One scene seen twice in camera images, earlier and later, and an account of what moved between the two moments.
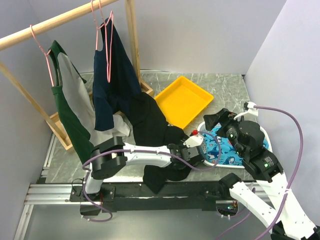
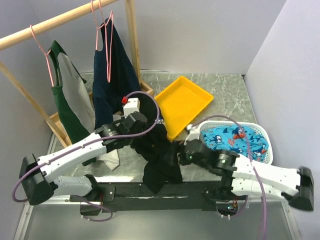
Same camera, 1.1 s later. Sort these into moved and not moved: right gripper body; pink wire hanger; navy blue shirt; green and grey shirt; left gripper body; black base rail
Moved: left gripper body; right gripper body
Not moved: black base rail; green and grey shirt; pink wire hanger; navy blue shirt
